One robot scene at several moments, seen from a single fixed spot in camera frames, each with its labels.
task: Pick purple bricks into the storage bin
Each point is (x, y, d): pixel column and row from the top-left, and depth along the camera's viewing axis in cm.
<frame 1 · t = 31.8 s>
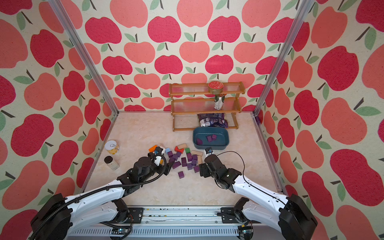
left hand: (167, 159, 81), fingers open
right hand: (205, 166, 84), fingers open
small green white bottle: (218, 101, 98), point 24 cm above the table
purple snack bag: (213, 120, 107), point 10 cm above the table
teal storage bin: (210, 138, 106), point 2 cm above the table
yellow peach tin can: (112, 146, 97), point 5 cm above the table
glass jar black lid: (111, 162, 86), point 9 cm above the table
orange block: (152, 149, 101), on the table
purple brick front left: (181, 174, 88), point 3 cm above the table
purple brick in bin: (214, 136, 107), point 2 cm above the table
purple wedge brick front: (199, 142, 106), on the table
green cube block: (187, 150, 101), on the table
red block: (177, 150, 100), on the table
tan wooden flat block: (196, 152, 100), on the table
purple upright brick: (189, 157, 97), on the table
purple brick centre: (184, 162, 95), on the table

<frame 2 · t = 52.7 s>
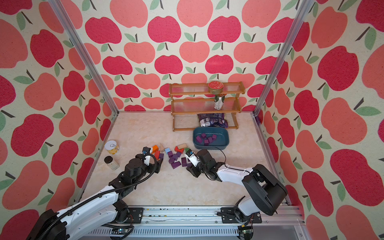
left hand: (155, 158, 83), fingers open
right hand: (190, 167, 88), fingers open
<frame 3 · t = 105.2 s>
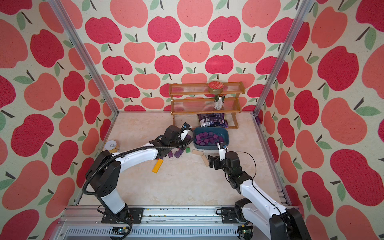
left hand: (190, 140, 87), fingers open
right hand: (216, 156, 86), fingers open
yellow long block: (157, 166, 93), on the table
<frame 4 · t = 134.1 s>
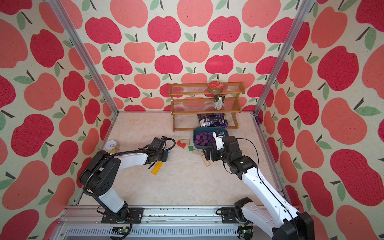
left hand: (166, 156, 96), fingers open
right hand: (211, 150, 79), fingers open
tan short block: (186, 141, 104), point 2 cm above the table
